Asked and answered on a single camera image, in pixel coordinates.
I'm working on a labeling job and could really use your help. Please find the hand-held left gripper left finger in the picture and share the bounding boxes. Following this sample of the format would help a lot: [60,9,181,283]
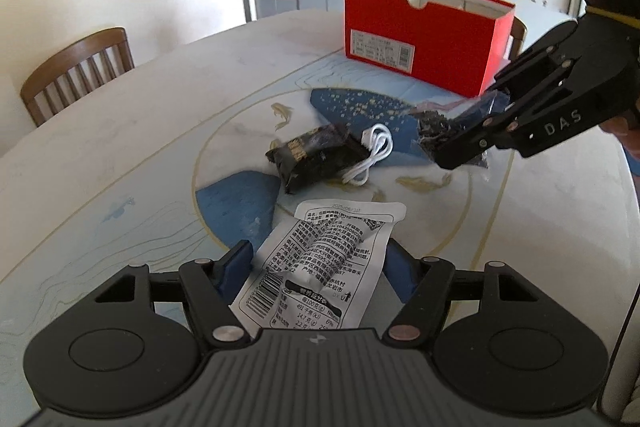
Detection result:
[92,239,253,350]

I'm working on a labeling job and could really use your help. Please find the person's right hand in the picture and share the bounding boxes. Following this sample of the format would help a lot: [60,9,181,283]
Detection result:
[602,107,640,138]

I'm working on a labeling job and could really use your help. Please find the white coiled cable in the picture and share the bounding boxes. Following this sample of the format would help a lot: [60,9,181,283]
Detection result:
[342,123,393,186]

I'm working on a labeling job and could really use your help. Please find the clear bag of dark tea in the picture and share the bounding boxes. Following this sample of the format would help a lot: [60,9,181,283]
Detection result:
[400,89,508,170]

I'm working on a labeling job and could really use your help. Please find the wooden chair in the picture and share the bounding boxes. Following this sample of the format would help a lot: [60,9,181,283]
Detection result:
[20,27,136,128]
[509,17,529,60]

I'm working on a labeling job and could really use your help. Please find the white snack packet black text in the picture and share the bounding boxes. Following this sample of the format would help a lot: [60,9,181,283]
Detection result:
[229,199,407,332]

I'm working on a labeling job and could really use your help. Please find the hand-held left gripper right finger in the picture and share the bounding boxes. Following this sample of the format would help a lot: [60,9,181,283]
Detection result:
[382,239,540,350]

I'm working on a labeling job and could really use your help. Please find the red cardboard box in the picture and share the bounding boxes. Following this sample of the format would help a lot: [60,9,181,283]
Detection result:
[343,0,516,98]

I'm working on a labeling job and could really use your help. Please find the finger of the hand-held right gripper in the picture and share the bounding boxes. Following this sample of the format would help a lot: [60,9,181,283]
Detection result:
[492,23,586,95]
[432,61,576,170]

